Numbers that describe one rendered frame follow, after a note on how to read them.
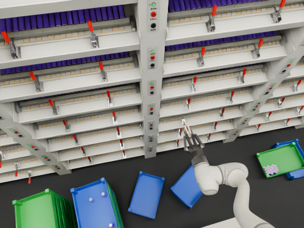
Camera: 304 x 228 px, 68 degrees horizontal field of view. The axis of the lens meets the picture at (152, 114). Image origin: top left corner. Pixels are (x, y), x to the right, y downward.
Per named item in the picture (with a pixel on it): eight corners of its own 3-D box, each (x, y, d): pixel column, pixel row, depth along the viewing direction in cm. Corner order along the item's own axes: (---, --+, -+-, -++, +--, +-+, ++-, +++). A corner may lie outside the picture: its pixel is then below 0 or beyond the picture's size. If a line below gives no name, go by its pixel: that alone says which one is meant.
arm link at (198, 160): (207, 169, 133) (204, 160, 136) (210, 161, 126) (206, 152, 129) (192, 172, 132) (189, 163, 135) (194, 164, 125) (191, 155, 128)
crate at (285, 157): (266, 178, 184) (267, 177, 177) (255, 155, 193) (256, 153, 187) (305, 168, 177) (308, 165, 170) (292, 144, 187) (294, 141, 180)
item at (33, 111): (142, 104, 120) (143, 97, 107) (23, 124, 113) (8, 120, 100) (135, 68, 123) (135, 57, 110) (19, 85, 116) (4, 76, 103)
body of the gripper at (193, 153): (190, 163, 134) (185, 149, 140) (204, 159, 135) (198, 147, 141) (192, 156, 129) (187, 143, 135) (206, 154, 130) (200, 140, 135)
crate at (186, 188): (189, 209, 171) (191, 208, 164) (169, 190, 178) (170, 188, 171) (212, 180, 182) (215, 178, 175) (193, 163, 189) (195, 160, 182)
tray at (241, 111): (240, 116, 161) (246, 114, 152) (157, 132, 155) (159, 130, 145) (233, 90, 165) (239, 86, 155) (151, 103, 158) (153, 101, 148)
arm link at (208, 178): (191, 173, 132) (211, 169, 134) (200, 199, 122) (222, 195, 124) (194, 164, 123) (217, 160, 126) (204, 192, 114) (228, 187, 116)
